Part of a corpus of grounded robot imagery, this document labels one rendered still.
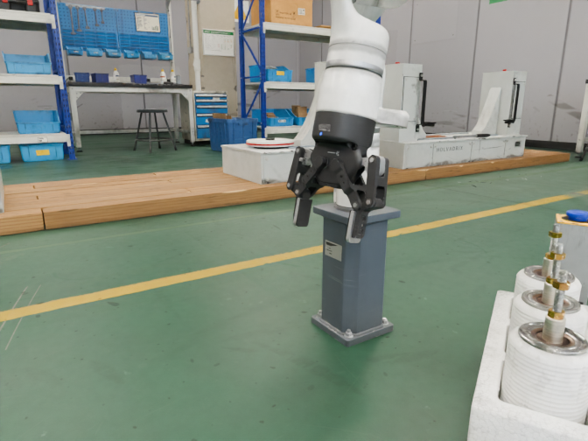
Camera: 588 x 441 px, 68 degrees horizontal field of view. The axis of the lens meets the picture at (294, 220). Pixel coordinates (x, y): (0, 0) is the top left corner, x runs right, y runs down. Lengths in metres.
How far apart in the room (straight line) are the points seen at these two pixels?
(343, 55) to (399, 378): 0.65
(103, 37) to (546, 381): 6.08
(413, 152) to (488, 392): 2.74
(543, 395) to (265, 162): 2.11
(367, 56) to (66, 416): 0.77
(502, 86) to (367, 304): 3.48
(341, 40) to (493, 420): 0.48
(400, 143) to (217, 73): 4.16
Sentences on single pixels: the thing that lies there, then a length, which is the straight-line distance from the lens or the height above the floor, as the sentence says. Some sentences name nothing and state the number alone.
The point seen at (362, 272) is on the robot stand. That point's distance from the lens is 0.99.
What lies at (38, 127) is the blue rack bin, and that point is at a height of 0.32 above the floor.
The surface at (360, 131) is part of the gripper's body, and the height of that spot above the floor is 0.50.
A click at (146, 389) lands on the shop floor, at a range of 0.95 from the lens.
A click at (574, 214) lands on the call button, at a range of 0.99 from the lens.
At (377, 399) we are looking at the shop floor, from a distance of 0.89.
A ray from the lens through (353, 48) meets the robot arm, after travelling 0.54.
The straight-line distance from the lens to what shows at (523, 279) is 0.84.
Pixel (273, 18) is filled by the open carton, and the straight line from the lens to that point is 5.72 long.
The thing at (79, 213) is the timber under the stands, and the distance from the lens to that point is 2.19.
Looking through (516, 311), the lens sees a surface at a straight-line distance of 0.73.
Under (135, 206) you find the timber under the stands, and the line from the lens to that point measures 2.22.
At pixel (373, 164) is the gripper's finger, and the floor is 0.47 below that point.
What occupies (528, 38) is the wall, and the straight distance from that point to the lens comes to 6.55.
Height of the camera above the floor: 0.53
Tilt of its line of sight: 15 degrees down
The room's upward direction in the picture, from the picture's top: straight up
